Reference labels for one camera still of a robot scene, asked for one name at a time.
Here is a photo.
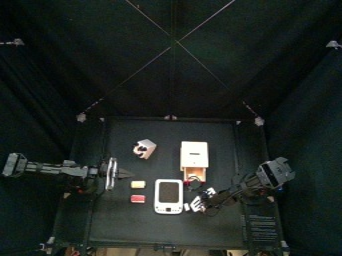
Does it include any white toy kitchen scale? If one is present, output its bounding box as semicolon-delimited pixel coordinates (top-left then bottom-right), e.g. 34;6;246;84
153;178;185;215

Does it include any diagonal brace wire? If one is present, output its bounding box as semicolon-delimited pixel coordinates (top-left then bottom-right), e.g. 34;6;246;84
123;0;262;119
79;0;237;116

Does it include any wooden toy box red front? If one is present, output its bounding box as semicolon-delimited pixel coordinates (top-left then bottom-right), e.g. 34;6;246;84
179;140;210;184

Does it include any thin metal frame pole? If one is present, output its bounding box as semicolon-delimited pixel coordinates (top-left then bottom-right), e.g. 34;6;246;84
170;0;178;118

